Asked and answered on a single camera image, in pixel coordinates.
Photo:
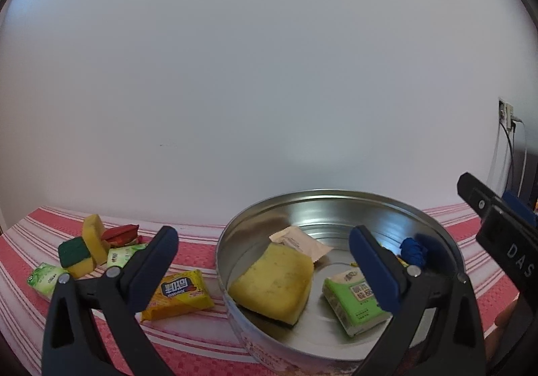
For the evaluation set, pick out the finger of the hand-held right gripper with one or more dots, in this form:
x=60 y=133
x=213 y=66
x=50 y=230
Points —
x=521 y=205
x=475 y=191

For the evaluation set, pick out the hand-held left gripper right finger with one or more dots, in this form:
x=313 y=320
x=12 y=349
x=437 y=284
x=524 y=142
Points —
x=376 y=275

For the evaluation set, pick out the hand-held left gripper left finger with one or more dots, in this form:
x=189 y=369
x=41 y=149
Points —
x=151 y=266

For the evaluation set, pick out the small green tissue packet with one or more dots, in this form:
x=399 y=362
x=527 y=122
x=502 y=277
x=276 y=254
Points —
x=349 y=308

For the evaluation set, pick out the blue cloth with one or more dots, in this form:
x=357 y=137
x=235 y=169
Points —
x=414 y=252

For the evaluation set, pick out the red candy packet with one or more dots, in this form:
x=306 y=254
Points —
x=120 y=233

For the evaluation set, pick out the round metal tin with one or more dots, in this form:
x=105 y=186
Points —
x=336 y=224

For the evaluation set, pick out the yellow sponge green scourer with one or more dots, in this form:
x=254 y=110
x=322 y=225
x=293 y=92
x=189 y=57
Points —
x=273 y=279
x=73 y=252
x=93 y=237

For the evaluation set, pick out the beige sachet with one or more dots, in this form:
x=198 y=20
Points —
x=300 y=243

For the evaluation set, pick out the person's right hand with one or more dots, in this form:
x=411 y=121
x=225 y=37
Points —
x=506 y=315

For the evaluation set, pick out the red white striped tablecloth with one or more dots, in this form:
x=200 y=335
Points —
x=189 y=342

